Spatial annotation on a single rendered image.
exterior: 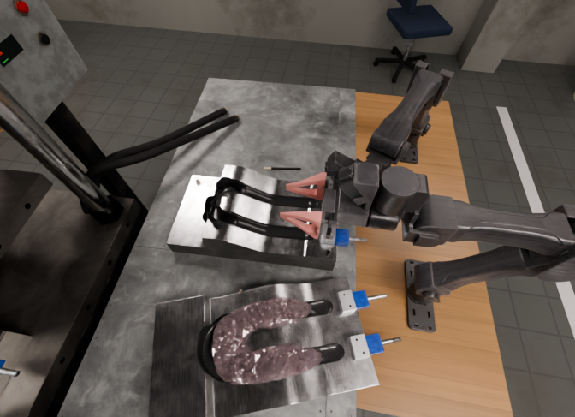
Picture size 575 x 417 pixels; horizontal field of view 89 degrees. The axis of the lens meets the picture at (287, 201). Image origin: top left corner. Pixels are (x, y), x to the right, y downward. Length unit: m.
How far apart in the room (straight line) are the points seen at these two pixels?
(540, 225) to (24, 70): 1.20
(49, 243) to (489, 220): 1.20
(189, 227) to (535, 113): 2.96
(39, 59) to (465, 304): 1.37
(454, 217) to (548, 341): 1.63
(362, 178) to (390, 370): 0.57
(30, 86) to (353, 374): 1.11
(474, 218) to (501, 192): 1.93
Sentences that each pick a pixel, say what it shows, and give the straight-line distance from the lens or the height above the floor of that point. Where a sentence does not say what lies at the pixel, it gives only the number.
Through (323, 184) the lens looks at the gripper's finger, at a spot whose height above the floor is 1.22.
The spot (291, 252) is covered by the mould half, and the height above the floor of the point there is 0.89.
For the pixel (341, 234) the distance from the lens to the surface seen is 0.85.
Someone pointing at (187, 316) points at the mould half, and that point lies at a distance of 0.79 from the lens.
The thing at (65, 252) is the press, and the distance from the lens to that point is 1.17.
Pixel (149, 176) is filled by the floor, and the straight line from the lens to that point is 2.31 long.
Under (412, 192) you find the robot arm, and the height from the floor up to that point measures 1.30.
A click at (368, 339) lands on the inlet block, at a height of 0.87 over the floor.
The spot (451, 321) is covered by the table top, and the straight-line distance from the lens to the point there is 0.98.
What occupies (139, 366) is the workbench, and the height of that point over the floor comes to 0.80.
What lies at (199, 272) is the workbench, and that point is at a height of 0.80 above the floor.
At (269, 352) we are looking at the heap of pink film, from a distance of 0.74.
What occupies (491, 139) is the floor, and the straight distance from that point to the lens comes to 2.82.
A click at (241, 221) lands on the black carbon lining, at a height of 0.91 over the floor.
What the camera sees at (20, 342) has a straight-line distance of 1.09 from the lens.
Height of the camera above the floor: 1.65
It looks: 57 degrees down
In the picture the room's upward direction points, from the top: straight up
